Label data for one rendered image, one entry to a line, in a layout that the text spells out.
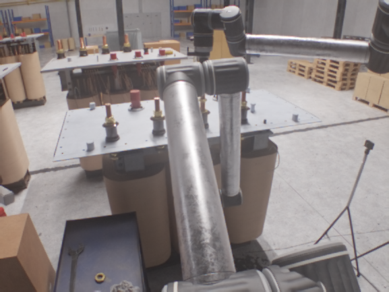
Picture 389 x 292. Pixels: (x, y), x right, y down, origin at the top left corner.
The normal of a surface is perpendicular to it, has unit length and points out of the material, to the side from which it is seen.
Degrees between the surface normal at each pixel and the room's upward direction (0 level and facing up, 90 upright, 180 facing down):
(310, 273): 44
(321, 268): 34
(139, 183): 90
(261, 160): 90
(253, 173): 90
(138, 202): 90
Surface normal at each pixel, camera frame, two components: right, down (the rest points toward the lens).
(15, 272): 0.32, 0.44
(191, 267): -0.61, -0.41
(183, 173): -0.42, -0.51
